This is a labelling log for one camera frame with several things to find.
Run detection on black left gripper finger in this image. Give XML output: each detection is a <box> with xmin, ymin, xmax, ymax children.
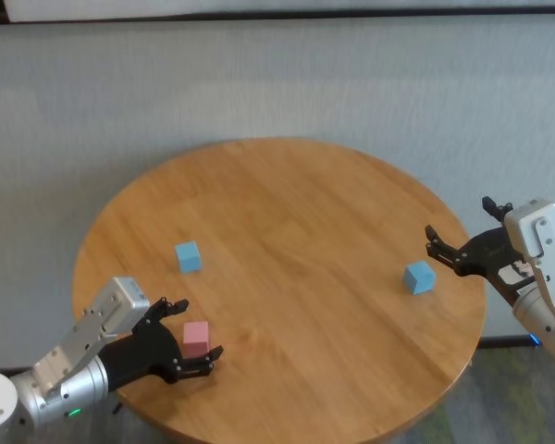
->
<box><xmin>168</xmin><ymin>345</ymin><xmax>226</xmax><ymax>385</ymax></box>
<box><xmin>142</xmin><ymin>297</ymin><xmax>191</xmax><ymax>325</ymax></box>

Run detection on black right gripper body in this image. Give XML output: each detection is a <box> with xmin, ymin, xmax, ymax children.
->
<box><xmin>457</xmin><ymin>226</ymin><xmax>537</xmax><ymax>309</ymax></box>

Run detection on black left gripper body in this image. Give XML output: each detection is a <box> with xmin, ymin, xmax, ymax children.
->
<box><xmin>99</xmin><ymin>316</ymin><xmax>186</xmax><ymax>394</ymax></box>

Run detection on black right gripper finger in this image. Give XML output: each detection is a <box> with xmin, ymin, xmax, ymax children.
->
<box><xmin>424</xmin><ymin>225</ymin><xmax>468</xmax><ymax>278</ymax></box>
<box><xmin>482</xmin><ymin>196</ymin><xmax>514</xmax><ymax>228</ymax></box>

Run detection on pink cube block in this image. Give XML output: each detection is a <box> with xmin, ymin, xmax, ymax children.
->
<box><xmin>182</xmin><ymin>320</ymin><xmax>212</xmax><ymax>360</ymax></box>

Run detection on blue cube block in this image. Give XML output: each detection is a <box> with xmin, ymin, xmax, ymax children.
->
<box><xmin>174</xmin><ymin>240</ymin><xmax>204</xmax><ymax>275</ymax></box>
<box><xmin>402</xmin><ymin>260</ymin><xmax>438</xmax><ymax>296</ymax></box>

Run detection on black wall trim strip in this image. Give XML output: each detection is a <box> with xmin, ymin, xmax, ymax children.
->
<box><xmin>0</xmin><ymin>7</ymin><xmax>555</xmax><ymax>27</ymax></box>

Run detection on white wall panel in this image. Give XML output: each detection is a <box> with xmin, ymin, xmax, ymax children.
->
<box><xmin>4</xmin><ymin>0</ymin><xmax>555</xmax><ymax>22</ymax></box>

